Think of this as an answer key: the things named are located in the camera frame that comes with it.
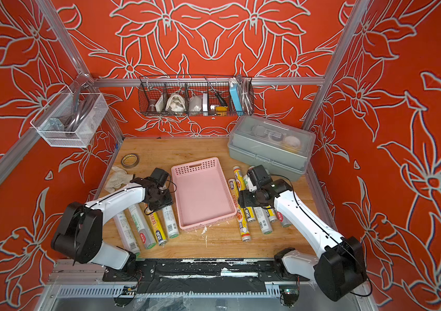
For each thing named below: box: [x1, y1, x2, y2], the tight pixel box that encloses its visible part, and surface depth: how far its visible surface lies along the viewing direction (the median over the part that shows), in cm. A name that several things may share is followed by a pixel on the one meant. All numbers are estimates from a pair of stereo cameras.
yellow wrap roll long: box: [227, 178, 252, 243], surface depth 84 cm
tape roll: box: [120, 152, 140, 169], surface depth 109 cm
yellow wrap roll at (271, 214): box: [265, 205, 278, 223], surface depth 86 cm
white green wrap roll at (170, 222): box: [162, 205, 179, 239], surface depth 82 cm
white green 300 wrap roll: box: [112, 209, 144, 262], surface depth 80 cm
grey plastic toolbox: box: [226, 115, 316, 182], surface depth 95 cm
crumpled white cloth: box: [104, 165, 133, 194], surface depth 102 cm
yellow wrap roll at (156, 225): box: [140, 202, 168, 247], surface depth 83 cm
